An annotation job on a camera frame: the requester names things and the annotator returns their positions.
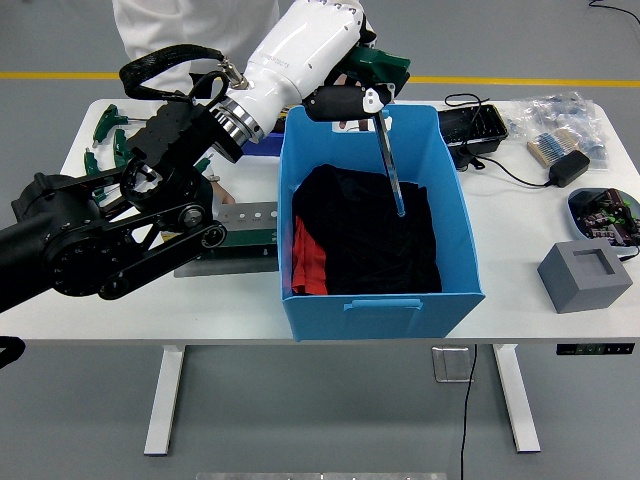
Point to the person's right hand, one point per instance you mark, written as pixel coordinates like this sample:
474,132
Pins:
222,195

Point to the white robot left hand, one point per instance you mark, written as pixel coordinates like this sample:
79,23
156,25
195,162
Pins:
300,50

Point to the green grey wrench holder stand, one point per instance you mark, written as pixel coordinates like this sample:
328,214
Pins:
250,240

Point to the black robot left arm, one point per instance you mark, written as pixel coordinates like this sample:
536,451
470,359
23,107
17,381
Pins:
50,240

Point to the large blue storage box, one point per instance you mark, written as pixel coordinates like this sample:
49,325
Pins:
385,320

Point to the grey cube box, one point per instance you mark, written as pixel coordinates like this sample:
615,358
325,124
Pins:
570,290

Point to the small blue parts bin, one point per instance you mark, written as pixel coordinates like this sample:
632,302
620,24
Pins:
265,145

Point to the red cloth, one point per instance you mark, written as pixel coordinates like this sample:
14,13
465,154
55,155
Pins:
307,265

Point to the black cloth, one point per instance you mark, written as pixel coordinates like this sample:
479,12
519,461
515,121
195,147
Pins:
360,250

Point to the black plastic tray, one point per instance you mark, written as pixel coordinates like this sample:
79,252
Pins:
467,130

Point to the white table leg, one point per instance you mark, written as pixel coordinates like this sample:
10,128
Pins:
515,395
167,390

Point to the resistor tape strips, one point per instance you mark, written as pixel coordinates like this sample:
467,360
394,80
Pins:
547,147

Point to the clear bags of components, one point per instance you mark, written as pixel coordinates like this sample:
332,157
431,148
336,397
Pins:
565,112

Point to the metal floor socket plate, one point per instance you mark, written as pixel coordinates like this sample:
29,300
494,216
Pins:
450,365

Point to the black power adapter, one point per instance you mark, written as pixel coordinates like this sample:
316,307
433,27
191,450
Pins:
570,167

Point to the light blue plate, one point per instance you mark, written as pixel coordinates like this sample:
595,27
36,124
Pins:
574,220

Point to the pile of electronic parts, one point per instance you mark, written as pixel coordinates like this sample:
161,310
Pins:
605,215

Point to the black table control panel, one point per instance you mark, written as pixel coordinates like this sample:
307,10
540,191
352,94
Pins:
595,349

